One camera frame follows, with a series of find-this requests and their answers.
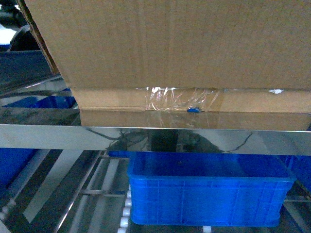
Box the blue plastic bin left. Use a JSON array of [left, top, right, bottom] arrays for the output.
[[0, 96, 76, 186]]

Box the metal roller rack shelf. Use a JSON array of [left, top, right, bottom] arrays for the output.
[[0, 24, 311, 233]]

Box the blue plastic bin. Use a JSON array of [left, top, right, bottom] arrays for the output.
[[279, 155, 311, 191], [0, 96, 76, 186], [127, 152, 296, 227]]

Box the large cardboard box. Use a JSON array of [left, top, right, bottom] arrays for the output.
[[18, 0, 311, 131]]

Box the blue plastic bin right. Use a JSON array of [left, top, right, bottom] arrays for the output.
[[279, 155, 311, 191]]

